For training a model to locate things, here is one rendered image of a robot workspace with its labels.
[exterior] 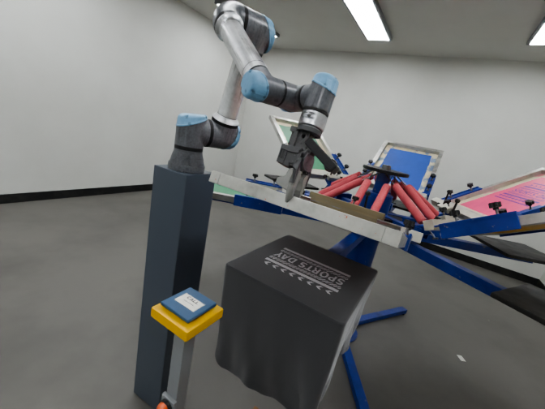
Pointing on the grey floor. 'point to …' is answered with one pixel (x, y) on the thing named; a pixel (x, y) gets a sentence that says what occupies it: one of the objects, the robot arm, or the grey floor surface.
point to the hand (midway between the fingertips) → (293, 200)
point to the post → (182, 349)
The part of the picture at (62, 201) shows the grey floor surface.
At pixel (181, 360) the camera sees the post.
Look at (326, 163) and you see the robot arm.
